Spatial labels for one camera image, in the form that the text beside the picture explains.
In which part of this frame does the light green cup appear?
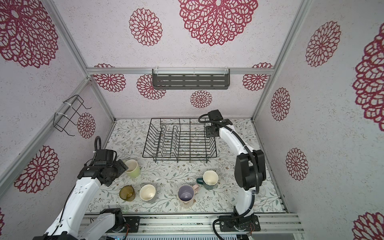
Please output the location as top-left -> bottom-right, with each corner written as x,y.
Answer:
125,160 -> 140,178

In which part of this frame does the amber glass cup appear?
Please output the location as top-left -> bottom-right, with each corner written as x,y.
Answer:
119,185 -> 136,202

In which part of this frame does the grey cream cup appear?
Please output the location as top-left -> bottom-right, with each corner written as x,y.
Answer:
140,184 -> 157,202

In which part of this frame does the pink mug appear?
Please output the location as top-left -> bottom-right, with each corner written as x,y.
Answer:
178,184 -> 200,208

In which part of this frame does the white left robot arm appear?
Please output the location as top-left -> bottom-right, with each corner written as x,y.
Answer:
33,160 -> 129,240

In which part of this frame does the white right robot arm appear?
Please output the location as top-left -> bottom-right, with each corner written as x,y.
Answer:
198,110 -> 267,235

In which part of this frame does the dark green mug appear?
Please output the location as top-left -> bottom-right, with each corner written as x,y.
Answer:
196,170 -> 219,190

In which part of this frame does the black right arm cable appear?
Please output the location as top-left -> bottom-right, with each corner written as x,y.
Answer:
197,113 -> 261,240

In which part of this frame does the black wire dish rack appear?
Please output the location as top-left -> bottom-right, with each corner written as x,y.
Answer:
142,118 -> 218,163

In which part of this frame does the dark grey wall shelf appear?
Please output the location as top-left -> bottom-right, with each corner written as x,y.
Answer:
152,69 -> 231,90

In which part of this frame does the black wire wall basket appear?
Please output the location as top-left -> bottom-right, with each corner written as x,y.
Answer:
53,95 -> 91,137

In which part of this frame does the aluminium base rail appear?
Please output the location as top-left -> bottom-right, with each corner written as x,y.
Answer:
124,213 -> 305,236

